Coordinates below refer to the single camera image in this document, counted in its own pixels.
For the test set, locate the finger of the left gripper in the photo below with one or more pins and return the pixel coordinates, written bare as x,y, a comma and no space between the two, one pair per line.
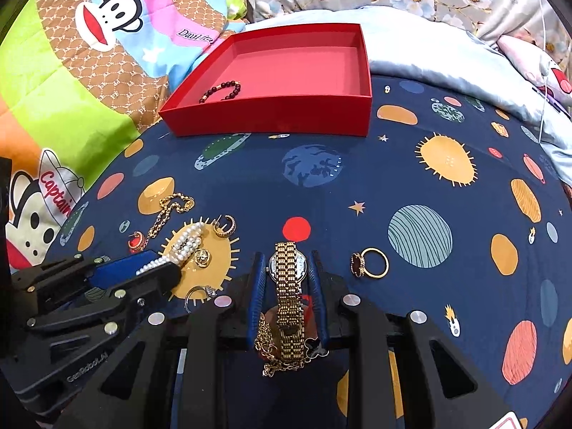
131,296
96,272

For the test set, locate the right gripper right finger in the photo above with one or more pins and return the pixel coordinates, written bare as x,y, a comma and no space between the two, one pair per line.
347,321

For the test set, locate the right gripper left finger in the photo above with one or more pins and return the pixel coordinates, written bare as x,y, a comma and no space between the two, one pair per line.
226,324

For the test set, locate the gold watch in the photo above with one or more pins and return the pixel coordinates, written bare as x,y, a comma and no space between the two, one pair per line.
287,267

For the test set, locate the red gold hoop earring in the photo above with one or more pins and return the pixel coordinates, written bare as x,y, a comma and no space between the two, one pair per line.
136,242

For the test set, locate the gold stud earring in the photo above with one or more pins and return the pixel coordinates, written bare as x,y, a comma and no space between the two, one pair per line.
202,258

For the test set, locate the navy planet print blanket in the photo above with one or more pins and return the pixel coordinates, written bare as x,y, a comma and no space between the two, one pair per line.
458,194

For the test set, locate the colourful monkey cartoon quilt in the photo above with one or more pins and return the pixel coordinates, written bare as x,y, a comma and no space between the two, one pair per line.
80,81

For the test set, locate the red tray box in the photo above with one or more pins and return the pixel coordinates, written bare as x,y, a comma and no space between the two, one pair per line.
309,80

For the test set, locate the light blue folded blanket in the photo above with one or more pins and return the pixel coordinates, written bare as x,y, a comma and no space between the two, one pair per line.
410,47

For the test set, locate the white cartoon pillow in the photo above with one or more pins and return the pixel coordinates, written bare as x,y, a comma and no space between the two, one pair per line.
538,68

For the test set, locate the gold ring red stone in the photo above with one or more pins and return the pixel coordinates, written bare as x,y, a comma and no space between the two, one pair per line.
370,263

